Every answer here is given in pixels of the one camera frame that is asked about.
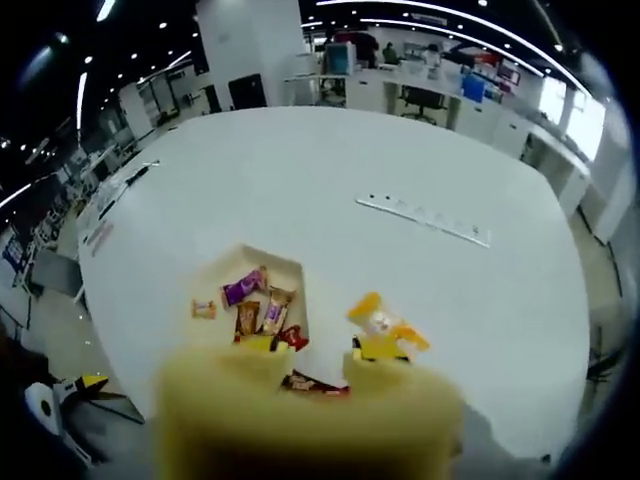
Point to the table socket strip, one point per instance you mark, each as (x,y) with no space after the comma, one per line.
(425,219)

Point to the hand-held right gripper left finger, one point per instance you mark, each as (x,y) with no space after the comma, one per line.
(260,344)

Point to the white pillar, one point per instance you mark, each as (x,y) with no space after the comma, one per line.
(250,40)

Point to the small black tool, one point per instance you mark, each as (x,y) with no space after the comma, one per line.
(137,175)

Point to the long red food bar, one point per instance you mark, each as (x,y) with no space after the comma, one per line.
(310,384)

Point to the small red food packet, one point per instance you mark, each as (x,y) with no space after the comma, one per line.
(294,337)

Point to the light blue display panel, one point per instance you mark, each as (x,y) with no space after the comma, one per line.
(340,59)

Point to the pile of assorted snack packets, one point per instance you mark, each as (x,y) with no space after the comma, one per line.
(242,290)

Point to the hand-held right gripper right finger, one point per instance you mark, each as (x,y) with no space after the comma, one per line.
(385,352)

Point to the orange clear food packet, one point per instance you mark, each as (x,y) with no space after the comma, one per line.
(365,307)

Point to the beige hexagonal container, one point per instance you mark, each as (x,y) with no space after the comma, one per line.
(280,272)

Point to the yellow food tongs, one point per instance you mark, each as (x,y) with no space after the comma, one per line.
(225,425)

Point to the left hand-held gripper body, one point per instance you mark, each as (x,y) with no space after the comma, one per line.
(45,410)

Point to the blue box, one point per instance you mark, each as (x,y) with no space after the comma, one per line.
(475,89)

